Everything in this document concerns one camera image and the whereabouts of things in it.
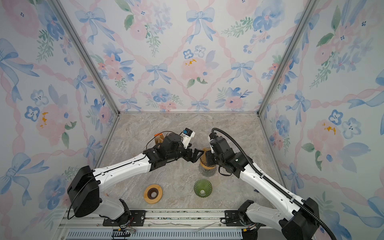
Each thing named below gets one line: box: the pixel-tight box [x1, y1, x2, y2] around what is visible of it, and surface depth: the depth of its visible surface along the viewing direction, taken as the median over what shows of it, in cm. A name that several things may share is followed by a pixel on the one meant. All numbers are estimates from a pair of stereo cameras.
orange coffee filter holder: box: [154, 133, 165, 145], surface depth 97 cm
